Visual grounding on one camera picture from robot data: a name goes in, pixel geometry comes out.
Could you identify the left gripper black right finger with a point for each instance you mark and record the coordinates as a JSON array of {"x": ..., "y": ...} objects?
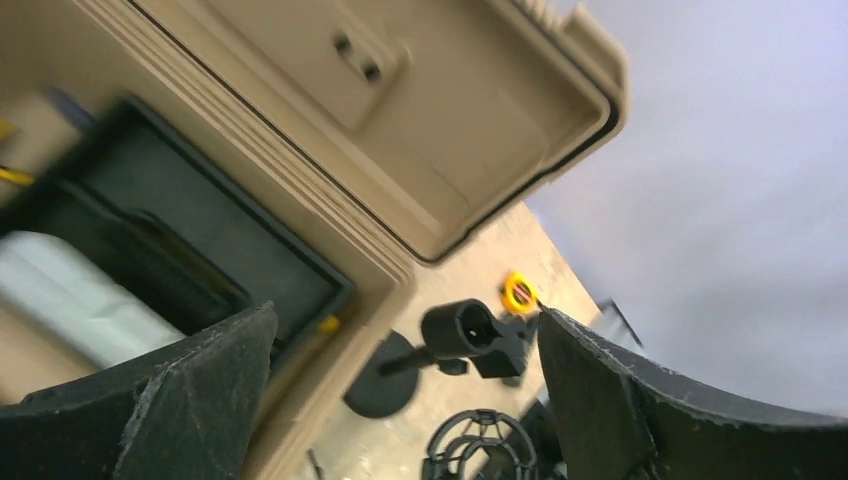
[{"x": 620, "y": 415}]

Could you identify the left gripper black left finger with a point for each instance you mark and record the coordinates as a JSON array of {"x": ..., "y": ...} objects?
[{"x": 184, "y": 411}]

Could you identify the black tripod shock-mount stand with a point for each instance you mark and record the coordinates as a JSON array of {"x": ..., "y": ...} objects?
[{"x": 485, "y": 444}]

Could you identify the black clip mic stand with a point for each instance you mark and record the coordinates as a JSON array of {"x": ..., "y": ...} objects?
[{"x": 454, "y": 335}]

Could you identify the grey small parts case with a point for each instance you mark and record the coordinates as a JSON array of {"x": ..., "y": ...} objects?
[{"x": 64, "y": 292}]

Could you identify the yellow tape measure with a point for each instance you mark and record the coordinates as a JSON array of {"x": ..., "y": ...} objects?
[{"x": 517, "y": 295}]

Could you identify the black toolbox tray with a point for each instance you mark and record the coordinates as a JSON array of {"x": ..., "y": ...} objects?
[{"x": 155, "y": 214}]

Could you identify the yellow black tool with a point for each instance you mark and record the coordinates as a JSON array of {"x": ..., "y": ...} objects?
[{"x": 8, "y": 174}]

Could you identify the tan plastic toolbox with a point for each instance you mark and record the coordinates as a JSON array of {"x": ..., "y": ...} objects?
[{"x": 386, "y": 134}]

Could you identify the aluminium frame rails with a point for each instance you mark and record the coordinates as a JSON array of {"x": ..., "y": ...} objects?
[{"x": 613, "y": 326}]

